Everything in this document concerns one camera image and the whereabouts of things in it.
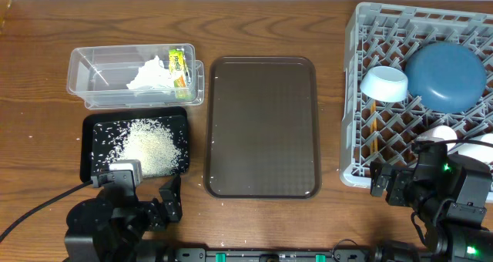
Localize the grey dishwasher rack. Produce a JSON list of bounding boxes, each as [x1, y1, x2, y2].
[[339, 2, 492, 189]]

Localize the wooden chopstick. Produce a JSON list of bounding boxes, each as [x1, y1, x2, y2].
[[370, 101, 378, 154], [371, 119, 378, 154]]

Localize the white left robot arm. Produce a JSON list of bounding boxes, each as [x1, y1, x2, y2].
[[65, 170, 183, 261]]

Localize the black plastic tray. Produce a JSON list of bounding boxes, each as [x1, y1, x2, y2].
[[79, 107, 190, 183]]

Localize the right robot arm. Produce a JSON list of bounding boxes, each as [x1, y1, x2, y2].
[[371, 154, 492, 261]]

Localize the green yellow snack wrapper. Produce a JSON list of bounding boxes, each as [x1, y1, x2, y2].
[[169, 49, 191, 100]]

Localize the white green cup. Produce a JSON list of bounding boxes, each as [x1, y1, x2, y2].
[[457, 133, 493, 164]]

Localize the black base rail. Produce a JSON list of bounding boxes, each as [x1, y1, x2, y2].
[[165, 240, 374, 262]]

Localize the brown serving tray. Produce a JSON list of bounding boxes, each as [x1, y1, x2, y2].
[[203, 56, 321, 200]]

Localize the clear plastic waste bin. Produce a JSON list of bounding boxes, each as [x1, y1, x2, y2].
[[66, 43, 205, 109]]

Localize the blue plate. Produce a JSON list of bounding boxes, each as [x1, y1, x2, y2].
[[404, 42, 486, 113]]

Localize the white tissue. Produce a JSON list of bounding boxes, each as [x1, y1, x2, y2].
[[126, 55, 175, 89]]

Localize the light blue small bowl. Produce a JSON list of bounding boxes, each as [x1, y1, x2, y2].
[[360, 66, 408, 102]]

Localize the pink cup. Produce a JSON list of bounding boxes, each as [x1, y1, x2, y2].
[[415, 125, 458, 143]]

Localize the pile of white rice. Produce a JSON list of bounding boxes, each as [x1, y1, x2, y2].
[[89, 116, 189, 178]]

